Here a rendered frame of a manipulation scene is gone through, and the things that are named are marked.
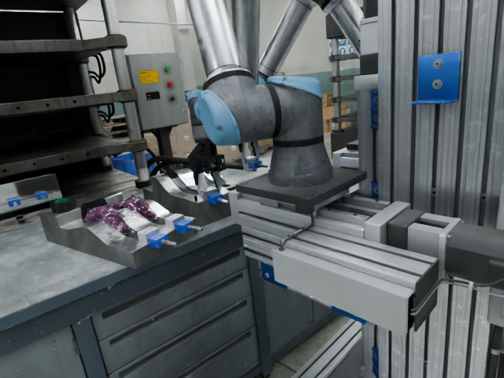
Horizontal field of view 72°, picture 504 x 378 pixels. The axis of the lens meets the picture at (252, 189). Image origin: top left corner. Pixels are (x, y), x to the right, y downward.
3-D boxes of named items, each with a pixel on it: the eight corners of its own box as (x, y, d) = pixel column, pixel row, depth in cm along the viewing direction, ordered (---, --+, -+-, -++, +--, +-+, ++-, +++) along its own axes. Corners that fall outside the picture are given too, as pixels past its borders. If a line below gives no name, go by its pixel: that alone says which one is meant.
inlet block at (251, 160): (271, 171, 145) (271, 158, 143) (262, 174, 142) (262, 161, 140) (252, 167, 155) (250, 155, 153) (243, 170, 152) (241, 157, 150)
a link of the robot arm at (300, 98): (334, 134, 76) (332, 69, 72) (277, 144, 72) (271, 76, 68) (309, 130, 87) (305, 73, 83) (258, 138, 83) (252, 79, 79)
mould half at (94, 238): (198, 232, 118) (193, 202, 115) (136, 269, 98) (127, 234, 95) (109, 214, 146) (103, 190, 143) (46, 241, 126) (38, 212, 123)
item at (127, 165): (157, 169, 507) (154, 154, 501) (134, 176, 476) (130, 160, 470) (132, 166, 542) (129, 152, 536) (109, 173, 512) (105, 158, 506)
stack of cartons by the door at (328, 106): (352, 130, 773) (352, 91, 749) (346, 133, 751) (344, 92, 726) (319, 130, 830) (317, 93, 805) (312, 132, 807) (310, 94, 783)
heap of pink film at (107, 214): (163, 216, 120) (160, 194, 118) (120, 237, 107) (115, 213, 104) (118, 208, 135) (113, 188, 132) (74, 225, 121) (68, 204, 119)
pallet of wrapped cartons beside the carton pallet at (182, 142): (246, 163, 575) (239, 104, 548) (213, 175, 517) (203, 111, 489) (195, 159, 650) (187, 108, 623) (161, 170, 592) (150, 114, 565)
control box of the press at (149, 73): (217, 280, 239) (181, 51, 196) (176, 301, 221) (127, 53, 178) (200, 269, 255) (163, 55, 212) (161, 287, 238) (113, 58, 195)
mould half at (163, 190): (257, 205, 138) (253, 172, 134) (200, 227, 123) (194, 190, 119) (193, 185, 176) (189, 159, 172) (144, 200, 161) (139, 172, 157)
